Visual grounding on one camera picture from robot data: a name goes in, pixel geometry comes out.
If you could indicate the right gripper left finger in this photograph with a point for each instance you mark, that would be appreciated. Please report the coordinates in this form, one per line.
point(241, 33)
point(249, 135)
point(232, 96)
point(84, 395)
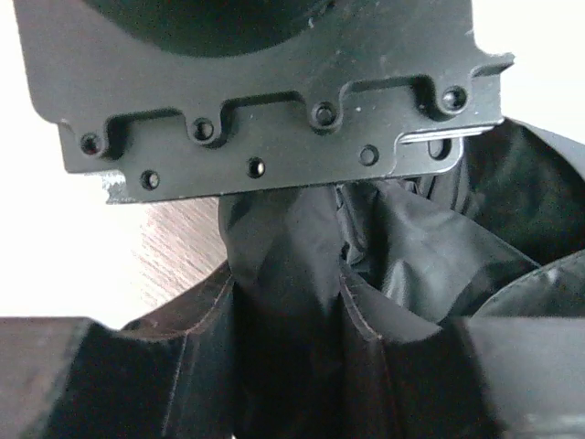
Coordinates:
point(169, 374)

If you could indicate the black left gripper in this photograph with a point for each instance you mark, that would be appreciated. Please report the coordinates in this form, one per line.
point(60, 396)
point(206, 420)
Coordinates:
point(166, 100)

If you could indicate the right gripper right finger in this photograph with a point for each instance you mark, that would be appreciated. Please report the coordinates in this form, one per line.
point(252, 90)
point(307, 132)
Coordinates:
point(494, 377)

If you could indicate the black folding umbrella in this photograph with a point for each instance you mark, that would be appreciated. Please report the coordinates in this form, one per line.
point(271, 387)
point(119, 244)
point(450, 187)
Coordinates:
point(500, 235)

